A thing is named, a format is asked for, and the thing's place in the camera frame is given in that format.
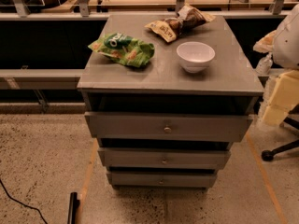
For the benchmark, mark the grey drawer cabinet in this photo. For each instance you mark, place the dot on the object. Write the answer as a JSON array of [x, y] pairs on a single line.
[[170, 144]]

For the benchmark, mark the brown and yellow snack bag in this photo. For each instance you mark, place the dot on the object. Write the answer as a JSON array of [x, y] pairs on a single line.
[[188, 18]]

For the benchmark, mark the white robot shell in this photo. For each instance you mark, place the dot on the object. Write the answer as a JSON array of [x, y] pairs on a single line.
[[286, 41]]

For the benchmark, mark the black chair base with caster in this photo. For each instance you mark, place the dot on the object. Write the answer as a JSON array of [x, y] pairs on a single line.
[[280, 148]]

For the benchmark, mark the grey drawer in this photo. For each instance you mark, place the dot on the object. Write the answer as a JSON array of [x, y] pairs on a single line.
[[127, 125], [161, 180], [163, 158]]

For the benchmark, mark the middle grey drawer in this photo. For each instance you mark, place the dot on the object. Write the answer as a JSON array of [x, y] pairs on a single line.
[[163, 158]]

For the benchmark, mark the white bowl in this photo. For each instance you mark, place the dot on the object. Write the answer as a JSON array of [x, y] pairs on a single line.
[[194, 57]]

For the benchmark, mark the green rice chip bag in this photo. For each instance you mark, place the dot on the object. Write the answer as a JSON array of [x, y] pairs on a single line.
[[124, 49]]

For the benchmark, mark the metal railing frame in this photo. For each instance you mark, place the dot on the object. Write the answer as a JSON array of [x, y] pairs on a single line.
[[40, 75]]

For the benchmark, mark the black bar on floor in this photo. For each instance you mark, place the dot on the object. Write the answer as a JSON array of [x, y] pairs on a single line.
[[73, 205]]

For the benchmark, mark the top grey drawer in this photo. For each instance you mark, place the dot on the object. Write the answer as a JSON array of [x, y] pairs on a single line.
[[127, 125]]

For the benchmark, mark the bottom grey drawer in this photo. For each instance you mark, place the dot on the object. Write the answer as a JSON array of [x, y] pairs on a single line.
[[161, 180]]

